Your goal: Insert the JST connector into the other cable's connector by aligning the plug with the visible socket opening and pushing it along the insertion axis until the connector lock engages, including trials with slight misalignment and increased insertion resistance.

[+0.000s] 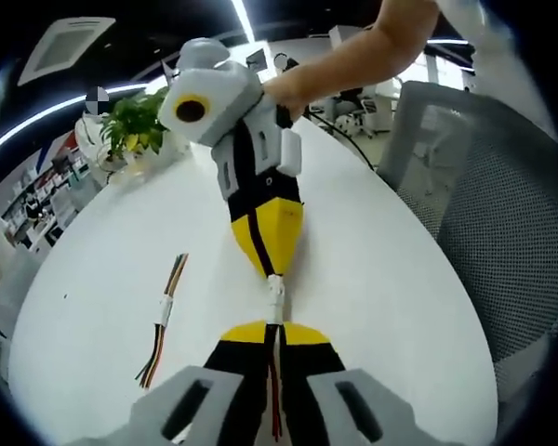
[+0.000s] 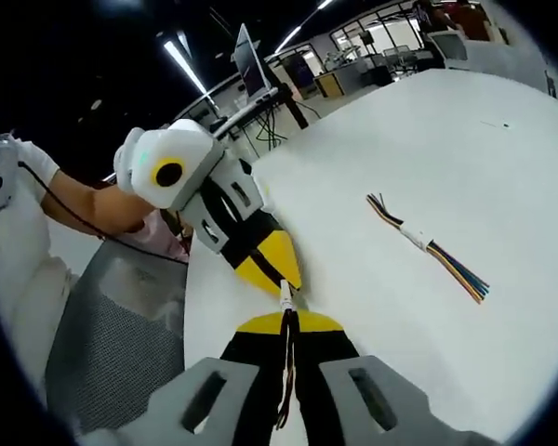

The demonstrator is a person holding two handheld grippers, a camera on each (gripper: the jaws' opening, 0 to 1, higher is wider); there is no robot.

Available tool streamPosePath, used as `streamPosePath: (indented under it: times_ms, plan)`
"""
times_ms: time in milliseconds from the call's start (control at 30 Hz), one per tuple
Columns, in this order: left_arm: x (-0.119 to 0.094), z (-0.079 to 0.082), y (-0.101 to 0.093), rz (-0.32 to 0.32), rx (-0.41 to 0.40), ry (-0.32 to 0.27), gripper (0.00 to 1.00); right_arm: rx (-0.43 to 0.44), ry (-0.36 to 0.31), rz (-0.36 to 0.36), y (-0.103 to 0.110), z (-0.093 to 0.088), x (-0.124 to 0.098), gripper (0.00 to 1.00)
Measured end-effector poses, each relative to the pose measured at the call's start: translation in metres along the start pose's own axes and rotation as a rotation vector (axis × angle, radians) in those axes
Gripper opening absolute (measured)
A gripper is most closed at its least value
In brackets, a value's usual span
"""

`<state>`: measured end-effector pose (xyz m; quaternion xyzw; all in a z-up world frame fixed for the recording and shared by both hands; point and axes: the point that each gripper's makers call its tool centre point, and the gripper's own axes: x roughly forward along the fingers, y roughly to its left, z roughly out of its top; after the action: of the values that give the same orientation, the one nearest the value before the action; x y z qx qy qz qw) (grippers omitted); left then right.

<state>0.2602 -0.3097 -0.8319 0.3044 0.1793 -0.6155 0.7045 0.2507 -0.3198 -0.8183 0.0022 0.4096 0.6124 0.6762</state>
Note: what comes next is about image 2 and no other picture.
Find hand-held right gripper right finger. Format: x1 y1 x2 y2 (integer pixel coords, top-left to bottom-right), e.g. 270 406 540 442
290 310 501 446

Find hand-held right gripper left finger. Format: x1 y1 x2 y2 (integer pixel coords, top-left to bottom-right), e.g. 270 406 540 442
115 311 289 446

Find JST connector cable dark wires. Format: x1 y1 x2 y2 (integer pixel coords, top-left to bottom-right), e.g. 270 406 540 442
272 295 304 432

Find long ceiling light strip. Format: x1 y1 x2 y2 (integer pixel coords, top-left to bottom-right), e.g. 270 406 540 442
162 39 211 97

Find black monitor stand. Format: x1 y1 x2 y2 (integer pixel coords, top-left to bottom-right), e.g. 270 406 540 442
273 82 311 130

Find laptop on stand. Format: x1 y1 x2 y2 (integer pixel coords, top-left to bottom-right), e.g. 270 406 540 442
232 22 272 99

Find grey mesh chair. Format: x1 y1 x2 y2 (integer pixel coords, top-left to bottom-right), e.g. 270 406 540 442
45 240 190 436

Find wooden cabinet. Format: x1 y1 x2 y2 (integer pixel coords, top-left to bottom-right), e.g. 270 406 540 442
312 72 346 99

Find white cloth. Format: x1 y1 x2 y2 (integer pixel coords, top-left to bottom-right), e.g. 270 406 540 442
0 137 78 400

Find white office chair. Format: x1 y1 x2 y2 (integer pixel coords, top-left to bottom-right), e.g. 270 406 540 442
428 29 470 72

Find desk with hanging cables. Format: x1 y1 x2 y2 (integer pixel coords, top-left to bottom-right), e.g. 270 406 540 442
211 87 283 157

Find thin black cable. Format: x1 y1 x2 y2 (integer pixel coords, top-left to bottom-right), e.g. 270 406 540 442
16 160 190 266

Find multicoloured wire bundle cable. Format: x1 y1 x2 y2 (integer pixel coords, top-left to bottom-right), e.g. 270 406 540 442
365 191 491 306

